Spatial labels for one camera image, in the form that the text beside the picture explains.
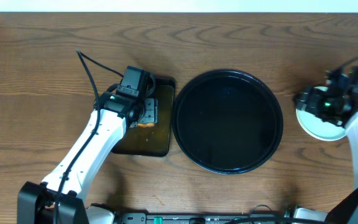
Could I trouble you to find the mint plate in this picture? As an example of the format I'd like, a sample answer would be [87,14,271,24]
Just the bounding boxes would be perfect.
[294,86,346,141]

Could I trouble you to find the orange green scrub sponge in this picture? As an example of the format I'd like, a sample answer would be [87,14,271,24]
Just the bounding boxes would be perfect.
[137,123,155,128]

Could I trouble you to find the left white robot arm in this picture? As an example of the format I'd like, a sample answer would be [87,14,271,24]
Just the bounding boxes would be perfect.
[17,85,158,223]

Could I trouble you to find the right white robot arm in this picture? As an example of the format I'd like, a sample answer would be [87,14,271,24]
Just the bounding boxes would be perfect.
[294,85,358,223]

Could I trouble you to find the black rectangular water tray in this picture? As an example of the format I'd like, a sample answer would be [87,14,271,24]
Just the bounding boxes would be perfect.
[112,77,175,157]

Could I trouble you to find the round black tray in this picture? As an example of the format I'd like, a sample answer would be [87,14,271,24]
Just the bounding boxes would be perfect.
[172,69,283,174]

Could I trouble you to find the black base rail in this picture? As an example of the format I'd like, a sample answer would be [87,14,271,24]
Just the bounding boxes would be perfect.
[113,211,292,224]

